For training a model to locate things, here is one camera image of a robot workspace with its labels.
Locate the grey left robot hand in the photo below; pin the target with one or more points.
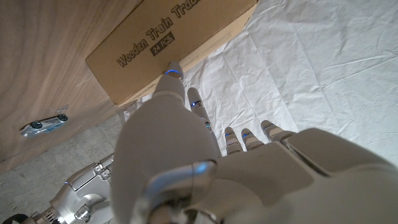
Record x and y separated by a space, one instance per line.
248 186

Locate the white backdrop cloth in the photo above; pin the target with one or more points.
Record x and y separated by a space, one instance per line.
311 68

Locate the cardboard packing box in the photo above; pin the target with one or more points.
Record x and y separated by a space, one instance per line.
161 46

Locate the silver toy car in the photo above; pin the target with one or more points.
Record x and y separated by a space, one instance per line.
43 125

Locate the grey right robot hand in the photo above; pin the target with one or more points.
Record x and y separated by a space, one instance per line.
81 193

